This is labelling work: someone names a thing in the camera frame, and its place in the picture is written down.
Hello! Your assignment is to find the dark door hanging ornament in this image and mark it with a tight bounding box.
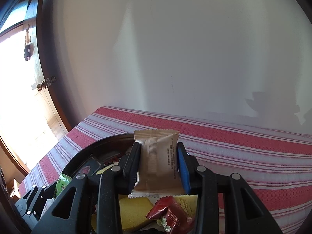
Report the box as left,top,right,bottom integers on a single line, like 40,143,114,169
24,24,33,61

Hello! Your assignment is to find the yellow sponge block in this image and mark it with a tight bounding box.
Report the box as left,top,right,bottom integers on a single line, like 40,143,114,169
119,197,153,232

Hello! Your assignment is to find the wooden door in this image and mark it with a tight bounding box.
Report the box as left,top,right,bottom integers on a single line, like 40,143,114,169
1,0,68,172

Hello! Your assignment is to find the red candy wrapper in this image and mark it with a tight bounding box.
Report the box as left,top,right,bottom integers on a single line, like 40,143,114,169
145,196,194,234

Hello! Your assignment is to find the red white striped tablecloth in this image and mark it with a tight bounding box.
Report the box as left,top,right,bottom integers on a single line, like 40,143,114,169
19,106,311,233

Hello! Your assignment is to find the green tissue pack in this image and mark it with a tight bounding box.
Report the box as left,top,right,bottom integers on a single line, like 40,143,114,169
53,173,72,198

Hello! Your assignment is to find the beige snack packet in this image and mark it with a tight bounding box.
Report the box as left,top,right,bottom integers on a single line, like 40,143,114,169
129,129,185,198

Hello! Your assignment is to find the brass door knob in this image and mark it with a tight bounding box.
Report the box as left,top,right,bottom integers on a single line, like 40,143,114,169
36,75,57,91

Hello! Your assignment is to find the black playing card box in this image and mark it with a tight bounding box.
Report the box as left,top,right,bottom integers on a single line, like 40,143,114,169
73,157,101,176

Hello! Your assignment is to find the round metal tin tray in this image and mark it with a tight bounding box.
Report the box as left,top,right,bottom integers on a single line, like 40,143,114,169
62,134,142,195

